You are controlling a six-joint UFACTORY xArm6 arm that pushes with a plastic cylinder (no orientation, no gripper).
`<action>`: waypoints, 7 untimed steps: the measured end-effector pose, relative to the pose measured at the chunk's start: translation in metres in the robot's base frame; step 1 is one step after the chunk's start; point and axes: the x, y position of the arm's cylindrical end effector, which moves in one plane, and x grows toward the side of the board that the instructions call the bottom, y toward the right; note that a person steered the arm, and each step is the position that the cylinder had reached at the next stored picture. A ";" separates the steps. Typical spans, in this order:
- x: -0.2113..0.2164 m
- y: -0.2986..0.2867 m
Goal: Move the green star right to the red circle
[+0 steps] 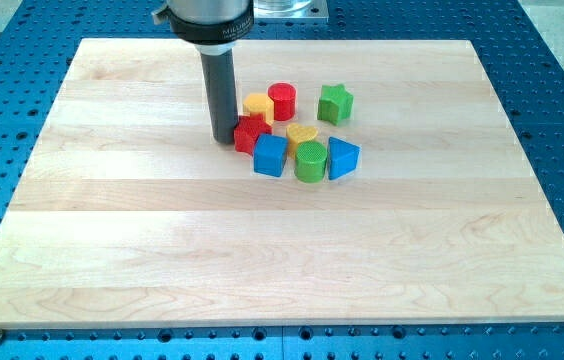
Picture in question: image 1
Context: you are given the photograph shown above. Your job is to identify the yellow hexagon block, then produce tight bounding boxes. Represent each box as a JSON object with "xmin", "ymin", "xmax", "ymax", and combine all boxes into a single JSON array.
[{"xmin": 242, "ymin": 93, "xmax": 275, "ymax": 125}]

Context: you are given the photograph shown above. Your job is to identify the blue triangle block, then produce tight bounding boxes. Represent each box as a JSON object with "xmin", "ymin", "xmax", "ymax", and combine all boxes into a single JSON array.
[{"xmin": 328, "ymin": 137, "xmax": 360, "ymax": 180}]

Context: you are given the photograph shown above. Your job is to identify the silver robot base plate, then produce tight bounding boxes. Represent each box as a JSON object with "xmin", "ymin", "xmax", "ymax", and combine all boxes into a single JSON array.
[{"xmin": 254, "ymin": 0, "xmax": 329, "ymax": 23}]

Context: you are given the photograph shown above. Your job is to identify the green star block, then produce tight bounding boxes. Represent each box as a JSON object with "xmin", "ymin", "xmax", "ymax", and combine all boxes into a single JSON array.
[{"xmin": 317, "ymin": 84, "xmax": 354, "ymax": 126}]

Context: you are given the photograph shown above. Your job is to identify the light wooden board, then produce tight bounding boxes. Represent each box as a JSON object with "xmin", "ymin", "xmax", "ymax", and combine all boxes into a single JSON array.
[{"xmin": 0, "ymin": 38, "xmax": 564, "ymax": 329}]

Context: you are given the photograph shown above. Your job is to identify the yellow heart block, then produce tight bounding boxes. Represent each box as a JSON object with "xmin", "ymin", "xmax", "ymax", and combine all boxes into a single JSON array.
[{"xmin": 286, "ymin": 123, "xmax": 318, "ymax": 158}]

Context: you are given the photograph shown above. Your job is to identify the red cylinder block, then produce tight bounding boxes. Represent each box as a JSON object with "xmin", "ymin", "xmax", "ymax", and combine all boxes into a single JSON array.
[{"xmin": 267, "ymin": 82, "xmax": 297, "ymax": 121}]

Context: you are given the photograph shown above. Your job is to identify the blue cube block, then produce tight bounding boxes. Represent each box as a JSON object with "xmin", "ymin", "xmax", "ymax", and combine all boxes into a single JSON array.
[{"xmin": 253, "ymin": 134, "xmax": 288, "ymax": 177}]

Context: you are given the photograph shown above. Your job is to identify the red star block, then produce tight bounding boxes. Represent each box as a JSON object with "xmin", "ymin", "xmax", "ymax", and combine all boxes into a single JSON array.
[{"xmin": 233, "ymin": 114, "xmax": 272, "ymax": 155}]

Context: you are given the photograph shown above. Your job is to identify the green cylinder block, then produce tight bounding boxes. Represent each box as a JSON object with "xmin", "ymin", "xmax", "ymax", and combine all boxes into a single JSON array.
[{"xmin": 294, "ymin": 141, "xmax": 328, "ymax": 183}]

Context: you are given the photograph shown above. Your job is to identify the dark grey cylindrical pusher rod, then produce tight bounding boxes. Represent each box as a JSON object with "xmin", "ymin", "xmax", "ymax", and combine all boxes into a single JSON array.
[{"xmin": 201, "ymin": 50, "xmax": 238, "ymax": 145}]

